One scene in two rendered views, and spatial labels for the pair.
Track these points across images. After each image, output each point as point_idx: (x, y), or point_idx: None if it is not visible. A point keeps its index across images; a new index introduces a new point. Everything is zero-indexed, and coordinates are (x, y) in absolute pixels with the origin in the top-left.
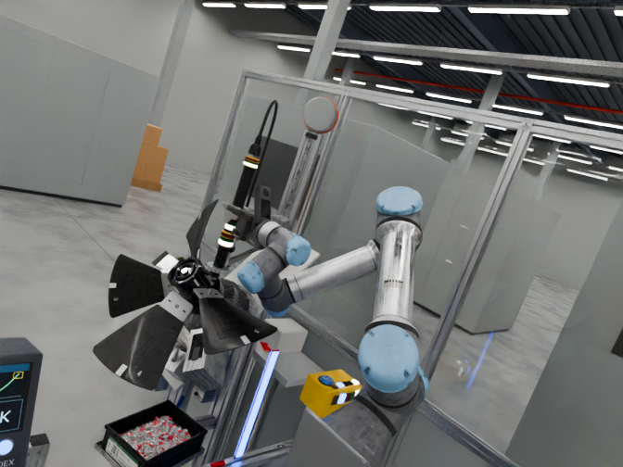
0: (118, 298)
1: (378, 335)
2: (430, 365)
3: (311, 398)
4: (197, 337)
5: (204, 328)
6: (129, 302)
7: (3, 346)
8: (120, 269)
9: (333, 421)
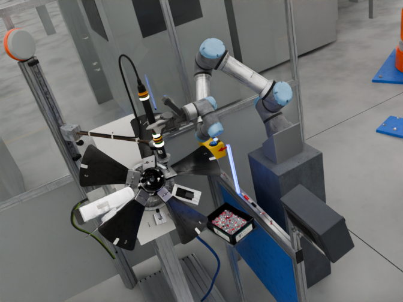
0: (126, 239)
1: (278, 90)
2: None
3: (217, 154)
4: (179, 192)
5: (203, 174)
6: (132, 232)
7: (296, 196)
8: (110, 230)
9: (279, 128)
